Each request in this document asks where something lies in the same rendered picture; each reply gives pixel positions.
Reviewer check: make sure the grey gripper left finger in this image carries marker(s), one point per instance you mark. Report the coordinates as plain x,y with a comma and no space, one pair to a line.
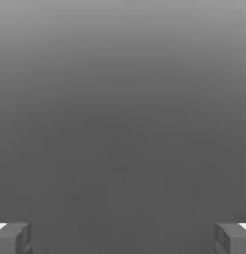
11,238

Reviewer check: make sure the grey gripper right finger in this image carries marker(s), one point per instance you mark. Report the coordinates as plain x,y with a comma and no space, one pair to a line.
234,239

